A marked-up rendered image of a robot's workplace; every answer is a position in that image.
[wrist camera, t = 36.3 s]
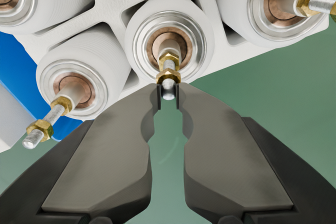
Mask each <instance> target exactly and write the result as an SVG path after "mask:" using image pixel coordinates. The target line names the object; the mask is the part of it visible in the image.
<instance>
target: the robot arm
mask: <svg viewBox="0 0 336 224"><path fill-rule="evenodd" d="M175 87H176V109H177V110H179V111H180V112H181V113H182V133H183V135H184V136H185V137H186V138H187V139H188V141H187V142H186V144H185V145H184V161H183V182H184V197H185V202H186V205H187V206H188V207H189V208H190V209H191V210H192V211H194V212H195V213H197V214H198V215H200V216H202V217H203V218H205V219H206V220H208V221H209V222H211V223H212V224H336V189H335V188H334V187H333V186H332V185H331V184H330V183H329V182H328V181H327V180H326V179H325V178H324V177H323V176H322V175H321V174H320V173H319V172H318V171H317V170H315V169H314V168H313V167H312V166H311V165H310V164H308V163H307V162H306V161H305V160H304V159H302V158H301V157H300V156H299V155H297V154H296V153H295V152H294V151H292V150H291V149H290V148H289V147H287V146H286V145H285V144H284V143H282V142H281V141H280V140H279V139H277V138H276V137H275V136H274V135H272V134H271V133H270V132H269V131H267V130H266V129H265V128H264V127H262V126H261V125H260V124H259V123H257V122H256V121H255V120H254V119H252V118H251V117H250V116H249V117H242V116H241V115H240V114H238V113H237V112H236V111H235V110H234V109H232V108H231V107H230V106H228V105H227V104H226V103H224V102H223V101H221V100H219V99H218V98H216V97H214V96H212V95H210V94H208V93H206V92H204V91H202V90H200V89H198V88H196V87H194V86H192V85H190V84H188V83H186V82H181V83H176V85H175ZM161 88H162V86H161V85H160V84H156V83H150V84H148V85H146V86H144V87H142V88H140V89H138V90H137V91H135V92H133V93H131V94H129V95H127V96H126V97H124V98H122V99H120V100H118V101H117V102H115V103H114V104H112V105H111V106H109V107H108V108H107V109H105V110H104V111H103V112H102V113H101V114H99V115H98V116H97V117H96V118H95V119H94V120H85V121H84V122H83V123H81V124H80V125H79V126H78V127H77V128H75V129H74V130H73V131H72V132H71V133H69V134H68V135H67V136H66V137H65V138H63V139H62V140H61V141H60V142H59V143H57V144H56V145H55V146H54V147H52V148H51V149H50V150H49V151H48V152H46V153H45V154H44V155H43V156H42V157H40V158H39V159H38V160H37V161H36V162H34V163H33V164H32V165H31V166H30V167H28V168H27V169H26V170H25V171H24V172H23V173H22V174H21V175H20V176H18V177H17V178H16V179H15V180H14V181H13V182H12V183H11V184H10V185H9V186H8V187H7V188H6V189H5V190H4V191H3V192H2V193H1V195H0V224H124V223H126V222H127V221H129V220H130V219H132V218H133V217H135V216H136V215H138V214H139V213H141V212H142V211H144V210H145V209H146V208H147V207H148V206H149V204H150V201H151V193H152V181H153V176H152V167H151V157H150V148H149V145H148V144H147V143H148V141H149V140H150V138H151V137H152V136H153V135H154V133H155V128H154V115H155V114H156V113H157V112H158V110H161V102H162V95H161Z"/></svg>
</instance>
